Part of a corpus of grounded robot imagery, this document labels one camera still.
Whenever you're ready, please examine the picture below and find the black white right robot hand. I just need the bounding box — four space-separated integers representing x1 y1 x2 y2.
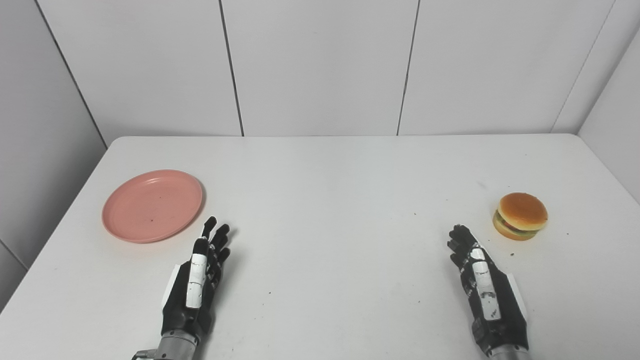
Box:
447 224 530 359

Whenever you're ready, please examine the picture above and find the toy hamburger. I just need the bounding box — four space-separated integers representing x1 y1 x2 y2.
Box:
492 192 549 242

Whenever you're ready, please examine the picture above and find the pink round plate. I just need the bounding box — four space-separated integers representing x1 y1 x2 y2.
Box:
101 169 204 244

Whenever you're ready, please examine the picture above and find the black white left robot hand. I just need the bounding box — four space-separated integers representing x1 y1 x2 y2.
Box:
160 216 232 346

